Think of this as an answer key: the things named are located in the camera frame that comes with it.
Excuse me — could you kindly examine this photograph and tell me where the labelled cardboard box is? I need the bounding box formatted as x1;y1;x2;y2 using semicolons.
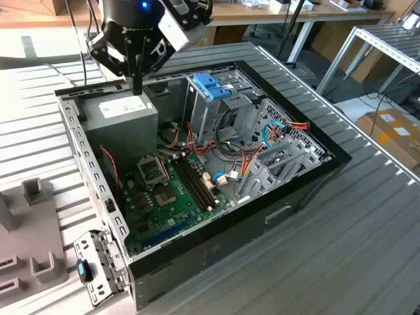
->
356;108;420;170

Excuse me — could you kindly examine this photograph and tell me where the black RAM slot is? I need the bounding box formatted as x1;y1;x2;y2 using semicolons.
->
171;161;205;211
180;159;214;207
175;160;209;209
184;157;219;205

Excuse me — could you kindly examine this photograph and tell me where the grey parts rack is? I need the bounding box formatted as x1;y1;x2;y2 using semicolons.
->
0;178;70;298

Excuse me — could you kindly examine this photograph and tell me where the grey power supply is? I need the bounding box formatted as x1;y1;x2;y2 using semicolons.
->
80;89;160;165

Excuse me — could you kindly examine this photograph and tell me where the blue data wire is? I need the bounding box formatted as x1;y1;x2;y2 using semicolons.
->
261;120;285;150
211;172;243;186

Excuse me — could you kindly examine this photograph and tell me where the metal socket cover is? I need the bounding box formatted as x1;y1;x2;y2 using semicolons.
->
136;156;170;190

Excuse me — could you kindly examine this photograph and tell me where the red orange wire bundle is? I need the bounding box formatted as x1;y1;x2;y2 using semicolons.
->
186;120;219;158

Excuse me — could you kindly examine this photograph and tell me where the blue expansion slot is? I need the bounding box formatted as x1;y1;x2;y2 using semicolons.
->
140;215;194;249

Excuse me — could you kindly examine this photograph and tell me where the green motherboard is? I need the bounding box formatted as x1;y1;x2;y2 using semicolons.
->
123;152;237;259

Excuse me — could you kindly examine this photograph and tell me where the small brown cardboard box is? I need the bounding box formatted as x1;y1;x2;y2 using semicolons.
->
209;25;249;47

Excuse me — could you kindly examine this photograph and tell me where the large brown cardboard box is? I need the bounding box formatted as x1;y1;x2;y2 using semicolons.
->
310;19;393;85

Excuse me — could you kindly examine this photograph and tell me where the metal disk bay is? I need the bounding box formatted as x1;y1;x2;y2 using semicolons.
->
235;137;333;205

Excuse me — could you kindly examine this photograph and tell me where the black tool with blue ring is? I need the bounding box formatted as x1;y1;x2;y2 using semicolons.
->
75;259;94;284

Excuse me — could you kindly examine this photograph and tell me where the blue plastic bay latch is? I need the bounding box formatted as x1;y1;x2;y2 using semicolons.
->
193;72;232;102

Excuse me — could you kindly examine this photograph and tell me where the metal slat side table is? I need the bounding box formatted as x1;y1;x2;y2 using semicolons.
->
316;24;420;96

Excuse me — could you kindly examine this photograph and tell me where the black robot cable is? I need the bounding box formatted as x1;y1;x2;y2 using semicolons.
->
64;0;93;87

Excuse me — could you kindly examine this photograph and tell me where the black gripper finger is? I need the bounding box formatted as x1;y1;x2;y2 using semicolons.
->
87;22;138;96
137;35;177;96

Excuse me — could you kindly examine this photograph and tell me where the yellow orange wire bundle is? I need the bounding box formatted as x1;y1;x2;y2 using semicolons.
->
165;126;182;148

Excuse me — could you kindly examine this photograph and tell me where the black tripod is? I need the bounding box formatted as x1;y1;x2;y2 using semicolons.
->
277;0;306;63

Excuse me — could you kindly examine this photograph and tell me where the red black fan wire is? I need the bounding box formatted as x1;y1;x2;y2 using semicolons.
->
100;146;122;201

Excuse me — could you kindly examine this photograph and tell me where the metal drive cage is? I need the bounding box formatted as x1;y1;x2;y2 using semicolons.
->
182;70;263;145

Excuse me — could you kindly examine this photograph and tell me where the CPU socket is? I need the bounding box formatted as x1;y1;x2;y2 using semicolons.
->
154;186;180;208

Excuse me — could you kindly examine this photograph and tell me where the power wire with black plug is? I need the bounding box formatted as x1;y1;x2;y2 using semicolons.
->
241;119;311;180

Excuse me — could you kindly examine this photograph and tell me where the black open PC case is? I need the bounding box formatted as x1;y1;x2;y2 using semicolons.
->
54;60;354;311

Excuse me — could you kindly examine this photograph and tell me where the long wooden desk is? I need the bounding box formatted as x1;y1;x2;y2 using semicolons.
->
0;0;396;63

